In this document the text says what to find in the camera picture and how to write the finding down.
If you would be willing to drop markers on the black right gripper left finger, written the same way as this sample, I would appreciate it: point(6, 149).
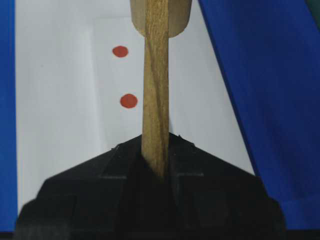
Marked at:
point(95, 200)

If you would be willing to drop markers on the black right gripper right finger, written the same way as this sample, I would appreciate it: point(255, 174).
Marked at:
point(216, 200)

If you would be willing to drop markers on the wooden mallet hammer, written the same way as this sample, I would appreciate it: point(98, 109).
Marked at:
point(157, 21)

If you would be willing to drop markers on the middle red dot mark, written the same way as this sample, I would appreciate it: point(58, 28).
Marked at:
point(128, 101)

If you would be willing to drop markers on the red dot mark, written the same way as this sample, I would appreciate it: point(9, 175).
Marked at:
point(120, 51)
point(128, 101)

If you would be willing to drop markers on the left red dot mark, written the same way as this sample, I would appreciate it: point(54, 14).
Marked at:
point(120, 51)

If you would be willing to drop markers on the small white raised block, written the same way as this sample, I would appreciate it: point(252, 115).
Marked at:
point(115, 77)

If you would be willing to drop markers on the large white foam board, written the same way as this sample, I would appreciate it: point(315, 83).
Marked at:
point(57, 112)

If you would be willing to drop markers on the blue table cloth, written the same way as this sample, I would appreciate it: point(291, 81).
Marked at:
point(268, 52)

